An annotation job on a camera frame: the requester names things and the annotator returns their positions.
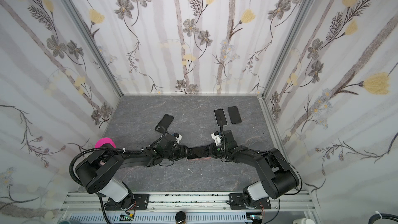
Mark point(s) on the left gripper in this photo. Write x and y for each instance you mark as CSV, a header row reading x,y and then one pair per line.
x,y
182,153

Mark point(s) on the aluminium mounting rail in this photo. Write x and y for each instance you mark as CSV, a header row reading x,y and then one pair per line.
x,y
167,202

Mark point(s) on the black phone case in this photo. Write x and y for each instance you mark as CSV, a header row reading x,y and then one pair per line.
x,y
164,123
234,115

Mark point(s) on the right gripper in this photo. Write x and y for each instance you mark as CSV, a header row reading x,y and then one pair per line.
x,y
212,151

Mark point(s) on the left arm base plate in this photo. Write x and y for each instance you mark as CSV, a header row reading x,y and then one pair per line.
x,y
137,202

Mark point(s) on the magenta plastic goblet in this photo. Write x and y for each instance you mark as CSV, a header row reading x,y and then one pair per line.
x,y
105,141

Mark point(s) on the pink phone case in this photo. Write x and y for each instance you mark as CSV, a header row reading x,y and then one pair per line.
x,y
199,159

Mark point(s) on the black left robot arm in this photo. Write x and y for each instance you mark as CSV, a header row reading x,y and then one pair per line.
x,y
95,168

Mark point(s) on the black round knob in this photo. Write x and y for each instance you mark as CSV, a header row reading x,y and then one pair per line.
x,y
180,217

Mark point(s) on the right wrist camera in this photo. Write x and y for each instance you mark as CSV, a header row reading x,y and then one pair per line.
x,y
216,136

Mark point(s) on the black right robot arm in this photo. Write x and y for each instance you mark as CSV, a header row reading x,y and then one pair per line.
x,y
276,176

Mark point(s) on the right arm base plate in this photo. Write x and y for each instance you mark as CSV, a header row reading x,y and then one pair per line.
x,y
243,201

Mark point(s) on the black phone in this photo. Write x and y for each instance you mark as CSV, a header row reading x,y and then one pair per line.
x,y
220,117
198,152

